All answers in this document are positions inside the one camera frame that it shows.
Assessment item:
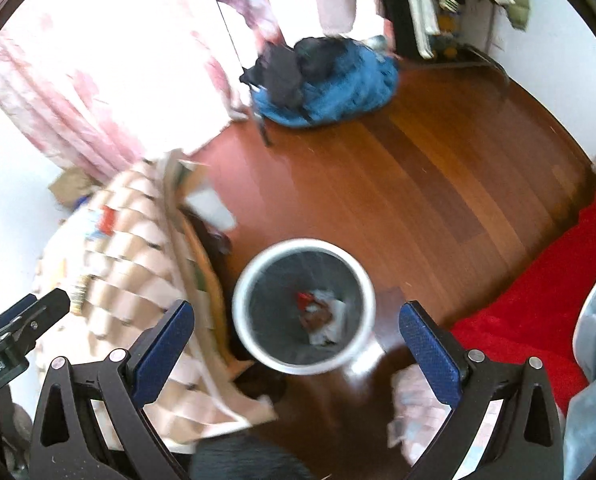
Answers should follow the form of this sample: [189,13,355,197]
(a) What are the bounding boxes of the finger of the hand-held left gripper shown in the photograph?
[0,288,72,356]

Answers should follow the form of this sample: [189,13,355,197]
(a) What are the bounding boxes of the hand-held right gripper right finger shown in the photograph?
[399,300,565,480]

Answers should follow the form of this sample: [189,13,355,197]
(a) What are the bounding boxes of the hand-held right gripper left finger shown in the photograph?
[29,299,195,480]

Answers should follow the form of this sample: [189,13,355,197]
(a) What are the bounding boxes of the pale paper wrapper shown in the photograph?
[387,364,511,466]

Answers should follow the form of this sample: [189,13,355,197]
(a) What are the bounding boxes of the grey mesh wastebasket white rim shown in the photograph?
[232,239,377,374]

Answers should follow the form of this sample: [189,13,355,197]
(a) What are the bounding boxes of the red and white wrappers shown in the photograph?
[296,288,351,347]

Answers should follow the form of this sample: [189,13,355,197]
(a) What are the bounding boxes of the brown cardboard box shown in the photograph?
[48,166,101,209]

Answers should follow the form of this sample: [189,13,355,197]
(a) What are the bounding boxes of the red blanket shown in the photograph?
[449,162,596,403]

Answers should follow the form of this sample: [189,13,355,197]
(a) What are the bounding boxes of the white paper sheet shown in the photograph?
[184,186,237,231]

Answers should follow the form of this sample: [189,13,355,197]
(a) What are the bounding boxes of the light blue cloth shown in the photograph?
[560,260,596,480]

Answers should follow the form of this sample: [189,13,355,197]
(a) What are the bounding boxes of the pink floral curtain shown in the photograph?
[0,0,283,186]

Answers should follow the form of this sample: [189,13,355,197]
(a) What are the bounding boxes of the black metal stand leg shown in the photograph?
[218,0,273,148]

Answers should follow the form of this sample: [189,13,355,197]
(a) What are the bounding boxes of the blue bag with black clothes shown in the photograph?
[250,36,399,128]

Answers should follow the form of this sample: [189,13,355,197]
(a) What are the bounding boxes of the black garment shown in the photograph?
[239,42,311,111]

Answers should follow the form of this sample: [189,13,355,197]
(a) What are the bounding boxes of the clothes rack with garments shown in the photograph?
[373,0,531,61]

